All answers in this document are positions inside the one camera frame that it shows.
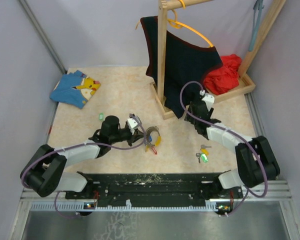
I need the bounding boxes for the wooden clothes rack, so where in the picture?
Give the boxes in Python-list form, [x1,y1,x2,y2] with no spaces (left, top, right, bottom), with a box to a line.
[150,0,286,120]

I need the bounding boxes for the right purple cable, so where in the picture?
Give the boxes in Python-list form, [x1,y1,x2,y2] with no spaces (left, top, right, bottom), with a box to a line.
[179,81,269,217]

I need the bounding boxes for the blue clothes hanger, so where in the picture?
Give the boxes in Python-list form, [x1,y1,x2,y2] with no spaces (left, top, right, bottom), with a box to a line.
[248,0,264,52]

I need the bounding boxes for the yellow clothes hanger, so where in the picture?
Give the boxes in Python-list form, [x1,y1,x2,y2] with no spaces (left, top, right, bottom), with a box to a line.
[135,0,214,48]

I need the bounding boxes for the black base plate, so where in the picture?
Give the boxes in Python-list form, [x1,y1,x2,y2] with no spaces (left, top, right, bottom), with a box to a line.
[65,172,243,208]

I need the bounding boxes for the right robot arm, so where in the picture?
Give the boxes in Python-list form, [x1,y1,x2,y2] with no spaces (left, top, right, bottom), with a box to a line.
[184,100,281,198]

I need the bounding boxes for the large keyring with keys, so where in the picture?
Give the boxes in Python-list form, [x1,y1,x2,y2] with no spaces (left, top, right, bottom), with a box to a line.
[145,126,162,155]

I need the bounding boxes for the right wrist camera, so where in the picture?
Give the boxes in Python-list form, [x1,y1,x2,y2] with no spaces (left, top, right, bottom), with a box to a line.
[199,90,215,111]

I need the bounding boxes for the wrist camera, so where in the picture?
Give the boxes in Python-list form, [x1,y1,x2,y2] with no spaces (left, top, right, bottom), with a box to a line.
[199,90,215,111]
[126,113,142,134]

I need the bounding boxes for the green tag key right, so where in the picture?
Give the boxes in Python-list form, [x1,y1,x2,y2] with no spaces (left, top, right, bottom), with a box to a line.
[195,153,208,164]

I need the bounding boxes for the purple cable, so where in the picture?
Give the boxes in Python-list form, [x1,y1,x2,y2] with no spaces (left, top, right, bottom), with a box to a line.
[179,81,269,217]
[21,113,148,219]

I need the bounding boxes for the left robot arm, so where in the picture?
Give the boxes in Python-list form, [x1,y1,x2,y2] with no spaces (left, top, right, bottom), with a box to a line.
[20,114,146,199]

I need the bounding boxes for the green tag key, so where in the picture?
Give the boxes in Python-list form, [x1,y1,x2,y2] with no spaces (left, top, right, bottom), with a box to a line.
[98,113,104,121]
[195,153,208,164]

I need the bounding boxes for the green tag key left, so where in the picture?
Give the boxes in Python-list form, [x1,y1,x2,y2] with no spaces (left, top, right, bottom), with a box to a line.
[98,113,104,121]

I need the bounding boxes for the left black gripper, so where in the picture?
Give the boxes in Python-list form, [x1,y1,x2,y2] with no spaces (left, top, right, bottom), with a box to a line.
[110,125,146,147]

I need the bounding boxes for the blue pikachu shirt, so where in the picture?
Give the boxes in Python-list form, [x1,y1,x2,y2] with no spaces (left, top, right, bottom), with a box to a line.
[49,70,101,109]

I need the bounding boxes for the yellow tag key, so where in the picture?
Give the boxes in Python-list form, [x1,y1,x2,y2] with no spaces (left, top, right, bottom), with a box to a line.
[200,144,211,156]

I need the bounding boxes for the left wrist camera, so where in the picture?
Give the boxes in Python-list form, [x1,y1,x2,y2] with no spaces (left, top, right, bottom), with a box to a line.
[126,113,142,134]

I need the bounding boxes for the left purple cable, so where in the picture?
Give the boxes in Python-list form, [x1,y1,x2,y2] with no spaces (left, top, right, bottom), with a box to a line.
[21,113,148,219]

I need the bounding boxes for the dark navy tank top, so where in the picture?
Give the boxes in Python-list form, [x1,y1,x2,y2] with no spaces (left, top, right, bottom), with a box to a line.
[140,16,223,118]

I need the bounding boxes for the red crumpled cloth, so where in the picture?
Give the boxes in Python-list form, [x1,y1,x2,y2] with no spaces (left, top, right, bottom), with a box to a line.
[203,54,242,95]

